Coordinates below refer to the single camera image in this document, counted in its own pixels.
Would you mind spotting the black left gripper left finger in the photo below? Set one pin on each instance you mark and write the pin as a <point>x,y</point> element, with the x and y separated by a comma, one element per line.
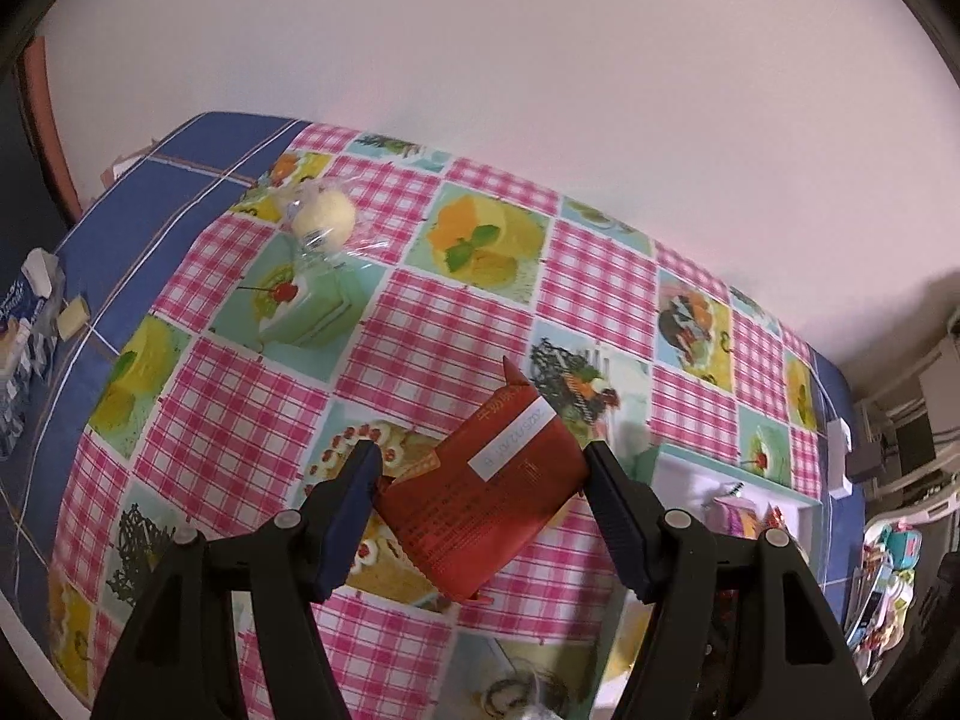
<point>179,655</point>

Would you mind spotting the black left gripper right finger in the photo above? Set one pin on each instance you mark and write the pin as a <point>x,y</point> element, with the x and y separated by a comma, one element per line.
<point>739,627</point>

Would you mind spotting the red box snack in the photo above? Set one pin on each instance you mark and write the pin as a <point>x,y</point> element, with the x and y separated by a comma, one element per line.
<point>471,505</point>

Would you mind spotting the clear yellow cake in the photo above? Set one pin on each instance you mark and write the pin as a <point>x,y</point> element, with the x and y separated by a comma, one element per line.
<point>323,216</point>

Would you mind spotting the colourful toy clutter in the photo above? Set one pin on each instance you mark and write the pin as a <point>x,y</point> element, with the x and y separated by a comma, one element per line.
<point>881,595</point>

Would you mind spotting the pink wrapped snack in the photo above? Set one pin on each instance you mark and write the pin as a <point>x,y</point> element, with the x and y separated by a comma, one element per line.
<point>733,516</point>

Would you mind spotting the white storage tray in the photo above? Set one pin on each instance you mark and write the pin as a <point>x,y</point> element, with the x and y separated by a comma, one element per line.
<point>683,479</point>

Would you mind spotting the white power adapter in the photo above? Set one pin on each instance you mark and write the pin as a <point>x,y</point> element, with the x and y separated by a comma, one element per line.
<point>839,445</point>

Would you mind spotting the small yellow wrapped biscuit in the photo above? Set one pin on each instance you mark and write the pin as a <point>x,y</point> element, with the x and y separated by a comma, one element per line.
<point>73,318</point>

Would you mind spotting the blue white snack package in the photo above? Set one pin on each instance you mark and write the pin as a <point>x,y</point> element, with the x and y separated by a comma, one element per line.
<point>29,337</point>

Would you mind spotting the pink checkered cake tablecloth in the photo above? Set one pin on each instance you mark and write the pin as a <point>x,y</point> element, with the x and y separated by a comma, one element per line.
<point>256,369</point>

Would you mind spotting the blue plaid cloth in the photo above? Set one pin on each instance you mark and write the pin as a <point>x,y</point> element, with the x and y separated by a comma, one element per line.
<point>117,258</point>

